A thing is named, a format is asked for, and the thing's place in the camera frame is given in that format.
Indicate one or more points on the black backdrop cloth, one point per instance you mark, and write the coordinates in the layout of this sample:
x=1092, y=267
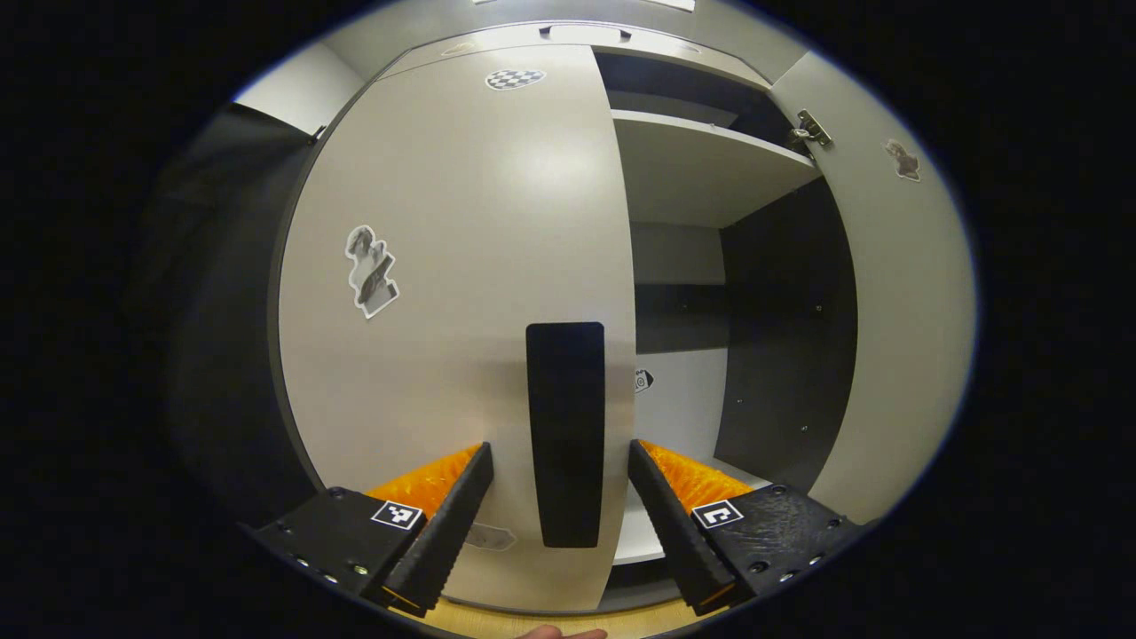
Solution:
x=222, y=311

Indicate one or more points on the metal door hinge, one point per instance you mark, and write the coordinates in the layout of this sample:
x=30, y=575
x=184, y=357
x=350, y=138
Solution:
x=811, y=130

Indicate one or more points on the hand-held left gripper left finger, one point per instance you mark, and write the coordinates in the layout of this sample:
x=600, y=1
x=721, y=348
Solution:
x=444, y=524

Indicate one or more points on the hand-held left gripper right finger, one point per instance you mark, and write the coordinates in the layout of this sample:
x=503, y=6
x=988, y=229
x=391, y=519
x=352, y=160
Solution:
x=674, y=524

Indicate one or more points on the grey door with square stickers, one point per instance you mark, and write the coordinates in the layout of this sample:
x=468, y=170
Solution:
x=905, y=311

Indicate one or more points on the grey cabinet drawer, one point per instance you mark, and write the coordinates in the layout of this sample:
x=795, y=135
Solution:
x=674, y=53

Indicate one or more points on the long ceiling light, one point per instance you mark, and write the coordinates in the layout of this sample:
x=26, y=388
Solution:
x=670, y=3

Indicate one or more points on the grey door with checkered sticker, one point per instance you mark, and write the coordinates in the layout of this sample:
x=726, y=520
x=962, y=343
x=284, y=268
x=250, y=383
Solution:
x=461, y=222

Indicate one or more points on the grey double-door shoe cabinet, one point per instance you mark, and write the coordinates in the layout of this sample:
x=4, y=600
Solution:
x=790, y=311

